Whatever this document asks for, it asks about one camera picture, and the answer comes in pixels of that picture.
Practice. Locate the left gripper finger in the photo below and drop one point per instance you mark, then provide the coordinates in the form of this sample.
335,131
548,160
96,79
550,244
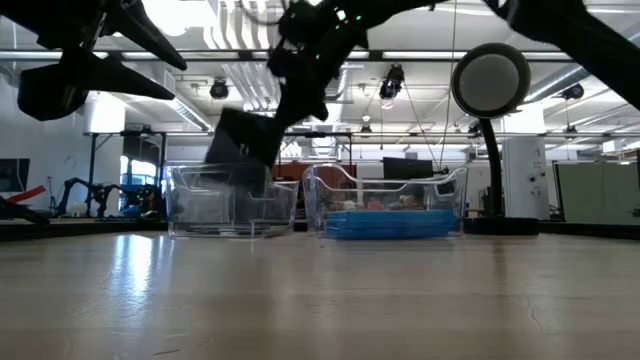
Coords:
145,35
55,92

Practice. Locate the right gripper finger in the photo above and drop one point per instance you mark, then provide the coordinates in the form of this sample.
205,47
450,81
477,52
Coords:
302,95

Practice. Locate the black jewel case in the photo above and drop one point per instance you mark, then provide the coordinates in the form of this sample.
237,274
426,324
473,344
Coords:
230,227
245,142
235,233

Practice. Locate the blue jewel case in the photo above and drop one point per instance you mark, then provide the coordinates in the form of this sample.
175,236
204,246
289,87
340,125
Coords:
390,234
390,215
390,224

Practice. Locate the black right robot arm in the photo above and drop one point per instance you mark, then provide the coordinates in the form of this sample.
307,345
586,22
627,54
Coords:
575,35

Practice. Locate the clear plastic bin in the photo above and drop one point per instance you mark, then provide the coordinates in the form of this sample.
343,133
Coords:
320,195
200,205

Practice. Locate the red object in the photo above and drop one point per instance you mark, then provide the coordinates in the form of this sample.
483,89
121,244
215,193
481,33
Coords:
27,194

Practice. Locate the background black robot arms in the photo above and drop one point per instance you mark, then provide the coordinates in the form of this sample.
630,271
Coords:
95,192

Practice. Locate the black background monitor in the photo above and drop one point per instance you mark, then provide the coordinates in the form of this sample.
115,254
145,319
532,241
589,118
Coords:
407,167

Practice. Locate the black desk lamp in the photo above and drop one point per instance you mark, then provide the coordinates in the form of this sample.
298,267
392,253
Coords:
492,80

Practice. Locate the white column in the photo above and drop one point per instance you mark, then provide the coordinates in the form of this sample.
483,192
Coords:
525,170

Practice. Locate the pale green partition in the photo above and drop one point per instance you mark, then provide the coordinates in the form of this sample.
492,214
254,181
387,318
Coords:
597,192

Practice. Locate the black background stand frame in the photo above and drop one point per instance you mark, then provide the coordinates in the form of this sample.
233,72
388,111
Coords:
92,165

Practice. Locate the black ceiling camera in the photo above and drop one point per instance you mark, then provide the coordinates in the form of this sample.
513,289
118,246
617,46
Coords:
392,82
572,91
219,90

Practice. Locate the dark wall monitor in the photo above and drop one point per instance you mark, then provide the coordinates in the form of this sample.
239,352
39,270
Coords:
14,175

